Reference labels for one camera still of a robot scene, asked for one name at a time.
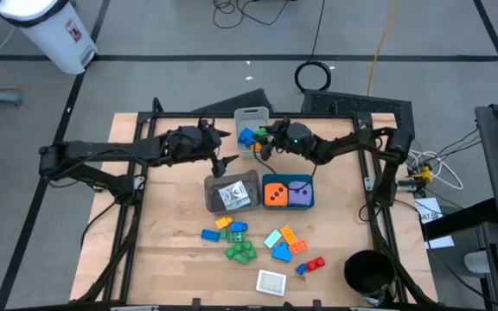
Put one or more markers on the yellow-orange toy brick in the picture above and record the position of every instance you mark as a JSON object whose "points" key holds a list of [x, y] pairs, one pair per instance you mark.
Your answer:
{"points": [[288, 235]]}

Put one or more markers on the teal plastic bin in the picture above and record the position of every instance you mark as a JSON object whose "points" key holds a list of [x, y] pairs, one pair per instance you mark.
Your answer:
{"points": [[288, 177]]}

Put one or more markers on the orange toy brick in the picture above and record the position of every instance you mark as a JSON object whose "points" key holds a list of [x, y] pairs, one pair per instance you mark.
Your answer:
{"points": [[256, 147]]}

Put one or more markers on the blue rectangular toy brick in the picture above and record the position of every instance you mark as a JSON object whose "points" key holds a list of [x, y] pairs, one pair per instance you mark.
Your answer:
{"points": [[210, 236]]}

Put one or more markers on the light green wedge brick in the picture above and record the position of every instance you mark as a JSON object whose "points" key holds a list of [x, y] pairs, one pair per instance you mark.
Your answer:
{"points": [[240, 259]]}

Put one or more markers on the small blue toy brick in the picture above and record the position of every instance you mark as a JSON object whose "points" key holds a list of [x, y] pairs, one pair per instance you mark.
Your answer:
{"points": [[301, 269]]}

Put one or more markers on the black desk beam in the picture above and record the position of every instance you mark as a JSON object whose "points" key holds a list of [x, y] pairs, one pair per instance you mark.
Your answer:
{"points": [[456, 220]]}

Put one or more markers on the black metal table frame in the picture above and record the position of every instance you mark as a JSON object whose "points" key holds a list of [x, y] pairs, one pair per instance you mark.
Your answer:
{"points": [[175, 115]]}

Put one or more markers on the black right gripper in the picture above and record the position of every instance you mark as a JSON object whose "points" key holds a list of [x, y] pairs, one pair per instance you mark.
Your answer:
{"points": [[294, 138]]}

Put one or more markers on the blue curved toy brick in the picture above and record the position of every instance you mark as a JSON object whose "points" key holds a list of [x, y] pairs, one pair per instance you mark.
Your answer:
{"points": [[282, 253]]}

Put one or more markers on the dark green studded brick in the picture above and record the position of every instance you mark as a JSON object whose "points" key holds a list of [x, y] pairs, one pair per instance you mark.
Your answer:
{"points": [[234, 237]]}

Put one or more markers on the yellow toy brick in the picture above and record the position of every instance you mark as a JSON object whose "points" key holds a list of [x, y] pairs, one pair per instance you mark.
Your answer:
{"points": [[223, 223]]}

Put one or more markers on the dark grey plastic bin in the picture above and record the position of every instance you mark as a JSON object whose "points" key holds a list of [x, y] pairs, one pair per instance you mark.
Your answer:
{"points": [[211, 194]]}

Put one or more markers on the white printed paper sheet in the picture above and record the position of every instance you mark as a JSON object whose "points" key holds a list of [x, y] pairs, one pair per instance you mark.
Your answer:
{"points": [[428, 211]]}

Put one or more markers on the black round cup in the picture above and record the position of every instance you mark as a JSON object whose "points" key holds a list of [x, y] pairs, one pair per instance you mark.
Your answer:
{"points": [[370, 276]]}

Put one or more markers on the white pedal trash can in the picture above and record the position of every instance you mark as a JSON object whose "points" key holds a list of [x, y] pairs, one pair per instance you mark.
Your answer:
{"points": [[50, 34]]}

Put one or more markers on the green two-stud toy brick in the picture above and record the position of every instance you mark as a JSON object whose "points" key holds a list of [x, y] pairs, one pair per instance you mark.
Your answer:
{"points": [[249, 249]]}

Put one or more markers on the red toy brick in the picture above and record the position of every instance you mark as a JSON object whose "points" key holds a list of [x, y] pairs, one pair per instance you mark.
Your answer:
{"points": [[316, 264]]}

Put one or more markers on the purple foam die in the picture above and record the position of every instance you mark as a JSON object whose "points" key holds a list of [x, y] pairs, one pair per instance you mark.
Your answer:
{"points": [[301, 196]]}

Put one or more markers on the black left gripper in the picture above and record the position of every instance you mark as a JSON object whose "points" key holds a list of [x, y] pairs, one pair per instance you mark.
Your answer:
{"points": [[197, 142]]}

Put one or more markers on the black perforated computer case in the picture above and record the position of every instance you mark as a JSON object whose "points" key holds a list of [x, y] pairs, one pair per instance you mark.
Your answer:
{"points": [[357, 105]]}

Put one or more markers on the black slanted panel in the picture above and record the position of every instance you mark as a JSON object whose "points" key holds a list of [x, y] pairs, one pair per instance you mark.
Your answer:
{"points": [[240, 103]]}

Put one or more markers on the grey computer mouse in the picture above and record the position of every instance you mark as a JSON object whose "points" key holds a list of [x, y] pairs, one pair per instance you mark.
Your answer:
{"points": [[477, 262]]}

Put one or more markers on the small green toy brick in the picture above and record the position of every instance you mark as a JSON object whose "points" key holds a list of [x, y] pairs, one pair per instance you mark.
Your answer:
{"points": [[223, 233]]}

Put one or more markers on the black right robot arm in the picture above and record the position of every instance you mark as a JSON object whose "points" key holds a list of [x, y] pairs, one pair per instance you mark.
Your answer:
{"points": [[348, 142]]}

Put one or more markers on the white framed card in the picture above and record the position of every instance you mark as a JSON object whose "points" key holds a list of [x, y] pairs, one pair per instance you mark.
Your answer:
{"points": [[242, 206], [271, 283]]}

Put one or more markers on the white printed card packet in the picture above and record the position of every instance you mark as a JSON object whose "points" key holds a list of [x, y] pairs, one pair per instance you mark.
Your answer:
{"points": [[231, 192]]}

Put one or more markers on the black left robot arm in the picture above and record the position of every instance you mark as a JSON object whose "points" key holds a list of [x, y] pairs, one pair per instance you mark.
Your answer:
{"points": [[102, 151]]}

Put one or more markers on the orange foam die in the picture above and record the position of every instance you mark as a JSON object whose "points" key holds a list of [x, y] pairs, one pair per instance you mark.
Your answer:
{"points": [[276, 195]]}

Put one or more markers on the blue rounded toy brick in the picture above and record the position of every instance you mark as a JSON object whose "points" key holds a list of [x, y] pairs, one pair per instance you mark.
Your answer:
{"points": [[238, 227]]}

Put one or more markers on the orange studded brick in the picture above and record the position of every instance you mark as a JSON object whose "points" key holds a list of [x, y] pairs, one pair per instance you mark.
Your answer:
{"points": [[298, 247]]}

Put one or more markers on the mint toy brick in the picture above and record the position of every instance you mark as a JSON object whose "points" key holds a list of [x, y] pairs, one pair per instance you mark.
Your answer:
{"points": [[272, 239]]}

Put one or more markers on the light grey plastic bin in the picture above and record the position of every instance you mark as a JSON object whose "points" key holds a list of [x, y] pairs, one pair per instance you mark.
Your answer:
{"points": [[251, 117]]}

